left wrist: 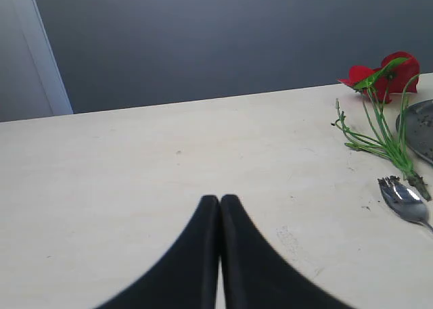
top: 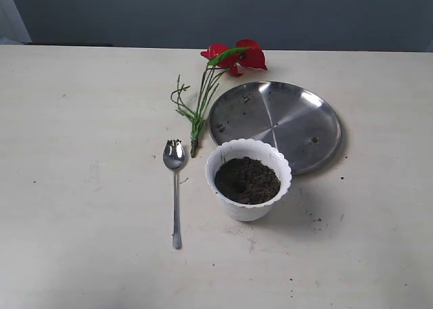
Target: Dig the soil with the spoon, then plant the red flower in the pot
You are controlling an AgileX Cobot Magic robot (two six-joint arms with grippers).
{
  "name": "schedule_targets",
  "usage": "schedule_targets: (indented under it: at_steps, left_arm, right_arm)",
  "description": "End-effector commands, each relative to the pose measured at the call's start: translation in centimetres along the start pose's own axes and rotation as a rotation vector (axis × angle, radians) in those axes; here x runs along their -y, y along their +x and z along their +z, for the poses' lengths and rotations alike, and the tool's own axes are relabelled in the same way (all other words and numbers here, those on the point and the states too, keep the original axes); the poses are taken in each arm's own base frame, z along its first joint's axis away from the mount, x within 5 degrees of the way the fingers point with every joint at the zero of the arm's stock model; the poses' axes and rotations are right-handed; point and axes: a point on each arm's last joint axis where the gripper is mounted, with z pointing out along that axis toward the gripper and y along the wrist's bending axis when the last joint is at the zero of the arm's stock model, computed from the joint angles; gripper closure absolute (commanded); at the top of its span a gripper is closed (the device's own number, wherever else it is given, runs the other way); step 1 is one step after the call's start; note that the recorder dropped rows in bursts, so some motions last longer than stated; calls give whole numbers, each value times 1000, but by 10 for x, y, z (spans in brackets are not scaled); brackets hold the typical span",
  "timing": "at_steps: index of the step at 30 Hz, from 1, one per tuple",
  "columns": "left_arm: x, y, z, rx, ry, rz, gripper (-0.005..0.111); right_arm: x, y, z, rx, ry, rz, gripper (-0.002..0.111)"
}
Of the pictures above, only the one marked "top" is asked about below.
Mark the dark brown potting soil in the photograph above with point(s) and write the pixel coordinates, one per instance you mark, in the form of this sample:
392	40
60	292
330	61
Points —
247	181

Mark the metal spork spoon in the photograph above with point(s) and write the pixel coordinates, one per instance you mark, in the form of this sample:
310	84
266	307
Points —
174	159

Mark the red artificial anthurium flower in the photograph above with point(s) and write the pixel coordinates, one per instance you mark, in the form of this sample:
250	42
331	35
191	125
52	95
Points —
221	60

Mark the white scalloped plastic pot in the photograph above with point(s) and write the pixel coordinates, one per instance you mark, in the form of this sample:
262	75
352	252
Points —
255	150

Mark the round stainless steel plate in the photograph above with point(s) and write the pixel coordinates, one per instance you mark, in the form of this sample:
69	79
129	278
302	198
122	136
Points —
295	121

